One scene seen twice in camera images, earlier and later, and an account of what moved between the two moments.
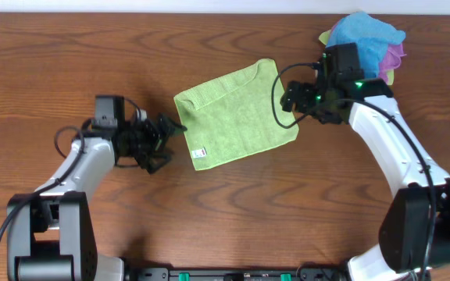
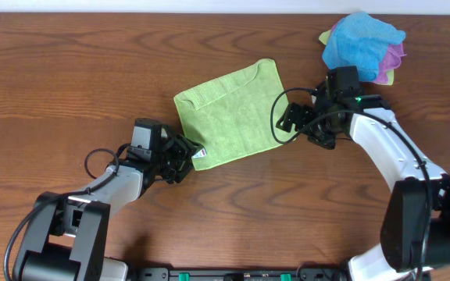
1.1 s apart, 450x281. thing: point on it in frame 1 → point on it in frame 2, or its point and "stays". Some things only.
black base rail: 237,273 stays
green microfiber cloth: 233,115 stays
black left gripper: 159,137 → 186,149
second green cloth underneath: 325,37 stays
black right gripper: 303,89 → 302,111
